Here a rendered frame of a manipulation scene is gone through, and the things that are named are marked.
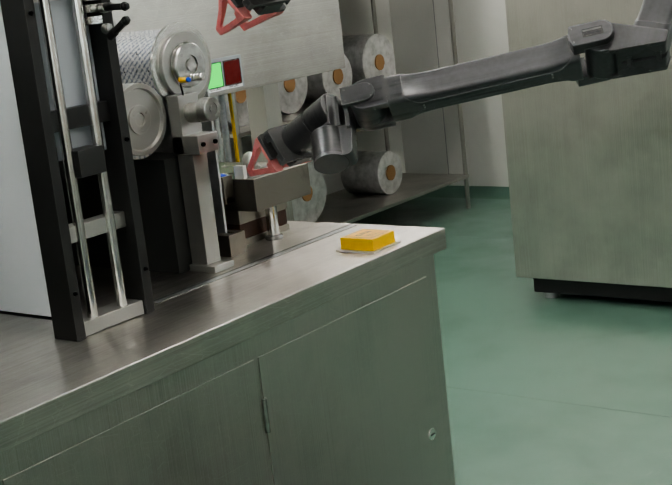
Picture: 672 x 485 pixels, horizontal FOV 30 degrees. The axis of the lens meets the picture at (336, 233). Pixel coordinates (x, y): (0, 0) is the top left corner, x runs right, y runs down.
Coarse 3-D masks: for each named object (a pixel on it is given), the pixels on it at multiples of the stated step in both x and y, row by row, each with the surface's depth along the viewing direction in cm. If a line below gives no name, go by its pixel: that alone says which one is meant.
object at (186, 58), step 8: (176, 48) 212; (184, 48) 212; (192, 48) 214; (176, 56) 211; (184, 56) 212; (192, 56) 214; (200, 56) 215; (176, 64) 211; (184, 64) 213; (192, 64) 214; (200, 64) 216; (176, 72) 211; (184, 72) 212; (192, 72) 215; (176, 80) 213
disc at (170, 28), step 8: (168, 24) 212; (176, 24) 213; (184, 24) 215; (160, 32) 211; (168, 32) 212; (192, 32) 216; (160, 40) 210; (152, 48) 209; (160, 48) 211; (208, 48) 220; (152, 56) 209; (208, 56) 220; (152, 64) 209; (152, 72) 209; (160, 80) 211; (208, 80) 220; (160, 88) 211; (200, 96) 219
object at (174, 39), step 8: (176, 32) 212; (184, 32) 214; (168, 40) 211; (176, 40) 212; (184, 40) 214; (192, 40) 215; (200, 40) 217; (168, 48) 211; (200, 48) 217; (160, 56) 210; (168, 56) 211; (160, 64) 210; (168, 64) 211; (208, 64) 219; (160, 72) 210; (168, 72) 211; (208, 72) 219; (168, 80) 211; (168, 88) 212; (176, 88) 213; (184, 88) 214; (192, 88) 216; (200, 88) 217
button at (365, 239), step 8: (360, 232) 221; (368, 232) 221; (376, 232) 220; (384, 232) 219; (392, 232) 220; (344, 240) 219; (352, 240) 218; (360, 240) 217; (368, 240) 216; (376, 240) 216; (384, 240) 218; (392, 240) 220; (344, 248) 219; (352, 248) 218; (360, 248) 217; (368, 248) 216; (376, 248) 216
